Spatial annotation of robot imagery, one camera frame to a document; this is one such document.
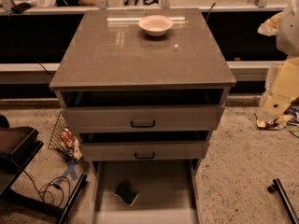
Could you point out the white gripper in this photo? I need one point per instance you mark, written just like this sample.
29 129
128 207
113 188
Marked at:
289 32

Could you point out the green yellow sponge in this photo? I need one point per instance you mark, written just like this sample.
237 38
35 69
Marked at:
125 193

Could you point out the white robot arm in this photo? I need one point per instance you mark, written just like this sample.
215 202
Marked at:
287 37

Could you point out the grey drawer cabinet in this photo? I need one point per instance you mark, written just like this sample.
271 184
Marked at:
110 52

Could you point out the top grey drawer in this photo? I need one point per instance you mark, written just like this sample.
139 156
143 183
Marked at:
142 111

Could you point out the grey drawer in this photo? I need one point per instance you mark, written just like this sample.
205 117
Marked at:
142 111
167 193
144 146

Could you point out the middle grey drawer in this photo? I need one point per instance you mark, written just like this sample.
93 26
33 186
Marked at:
144 146

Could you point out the bottom grey drawer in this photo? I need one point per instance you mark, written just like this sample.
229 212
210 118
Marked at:
167 193

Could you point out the blue snack bag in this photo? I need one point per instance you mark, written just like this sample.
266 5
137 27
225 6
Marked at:
294 112

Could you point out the brown snack wrapper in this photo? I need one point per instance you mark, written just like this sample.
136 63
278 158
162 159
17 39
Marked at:
277 124

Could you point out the green packet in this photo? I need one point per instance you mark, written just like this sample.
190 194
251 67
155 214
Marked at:
295 131

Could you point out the black bar leg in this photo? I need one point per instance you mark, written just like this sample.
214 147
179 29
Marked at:
276 186

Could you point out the white bowl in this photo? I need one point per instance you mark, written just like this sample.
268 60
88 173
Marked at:
155 25

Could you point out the orange snack packet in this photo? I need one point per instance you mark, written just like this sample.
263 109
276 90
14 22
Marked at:
66 138

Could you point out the black device on ledge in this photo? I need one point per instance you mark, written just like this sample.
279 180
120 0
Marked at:
20 8

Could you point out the wire basket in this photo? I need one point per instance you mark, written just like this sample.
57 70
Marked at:
72 154

